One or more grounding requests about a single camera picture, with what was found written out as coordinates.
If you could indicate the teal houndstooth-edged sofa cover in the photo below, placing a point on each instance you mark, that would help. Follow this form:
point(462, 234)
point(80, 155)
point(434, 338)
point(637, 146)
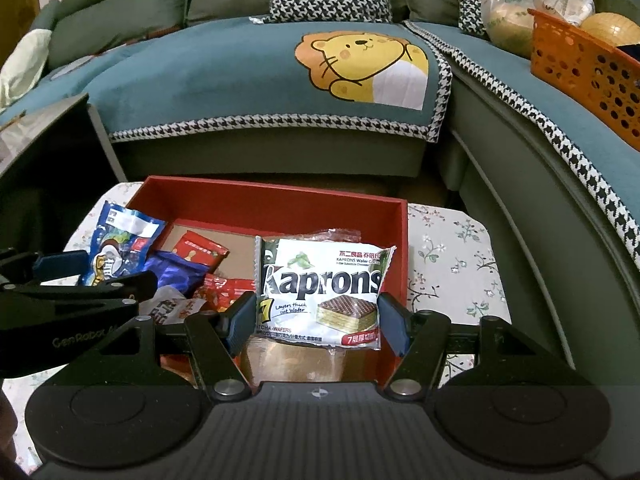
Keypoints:
point(500, 60)

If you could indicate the blue and white snack packet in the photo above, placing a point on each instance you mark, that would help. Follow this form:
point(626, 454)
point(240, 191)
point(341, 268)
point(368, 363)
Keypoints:
point(120, 245)

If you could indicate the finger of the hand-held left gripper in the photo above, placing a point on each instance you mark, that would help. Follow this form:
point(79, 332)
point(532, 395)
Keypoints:
point(60, 265)
point(115, 287)

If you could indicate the orange-red snack packet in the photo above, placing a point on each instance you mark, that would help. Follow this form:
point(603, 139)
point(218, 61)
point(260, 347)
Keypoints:
point(200, 252)

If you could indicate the white brown snack packet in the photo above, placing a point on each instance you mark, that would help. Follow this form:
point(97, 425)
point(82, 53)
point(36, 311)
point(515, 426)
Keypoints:
point(170, 310)

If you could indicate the large green back cushion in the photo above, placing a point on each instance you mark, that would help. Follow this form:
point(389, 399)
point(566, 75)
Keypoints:
point(115, 15)

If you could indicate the green sofa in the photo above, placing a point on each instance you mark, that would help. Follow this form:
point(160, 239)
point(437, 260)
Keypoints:
point(275, 155)

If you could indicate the red cardboard box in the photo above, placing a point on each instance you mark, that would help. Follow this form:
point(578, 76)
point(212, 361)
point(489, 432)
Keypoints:
point(275, 205)

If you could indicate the white green wafer packet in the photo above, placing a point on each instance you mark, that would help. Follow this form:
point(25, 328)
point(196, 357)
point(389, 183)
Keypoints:
point(325, 270)

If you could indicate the teal cartoon-print sofa cover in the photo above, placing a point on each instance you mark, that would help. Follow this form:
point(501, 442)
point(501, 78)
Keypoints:
point(200, 75)

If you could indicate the red snack packet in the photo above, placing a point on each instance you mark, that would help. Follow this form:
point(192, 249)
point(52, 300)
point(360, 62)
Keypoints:
point(222, 291)

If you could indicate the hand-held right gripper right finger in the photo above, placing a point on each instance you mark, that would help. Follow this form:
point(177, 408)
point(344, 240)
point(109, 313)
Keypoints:
point(395, 327)

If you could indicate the light green cloth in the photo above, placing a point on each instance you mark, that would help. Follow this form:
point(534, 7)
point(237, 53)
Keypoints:
point(20, 65)

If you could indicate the small white wrapper scrap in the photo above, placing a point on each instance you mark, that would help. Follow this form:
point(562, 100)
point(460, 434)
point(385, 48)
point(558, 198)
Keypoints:
point(259, 19)

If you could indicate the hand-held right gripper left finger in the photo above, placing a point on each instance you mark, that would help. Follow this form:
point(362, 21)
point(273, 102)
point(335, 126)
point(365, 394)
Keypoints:
point(237, 325)

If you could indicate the floral tablecloth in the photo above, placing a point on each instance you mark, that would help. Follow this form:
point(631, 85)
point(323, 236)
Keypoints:
point(450, 260)

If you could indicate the dark blue shiny snack packet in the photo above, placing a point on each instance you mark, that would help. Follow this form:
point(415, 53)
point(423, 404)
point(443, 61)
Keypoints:
point(172, 272)

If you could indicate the orange plastic basket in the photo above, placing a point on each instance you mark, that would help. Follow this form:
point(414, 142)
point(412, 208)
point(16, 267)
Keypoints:
point(575, 65)

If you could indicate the yellow ball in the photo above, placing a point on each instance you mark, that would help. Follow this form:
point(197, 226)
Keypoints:
point(607, 27)

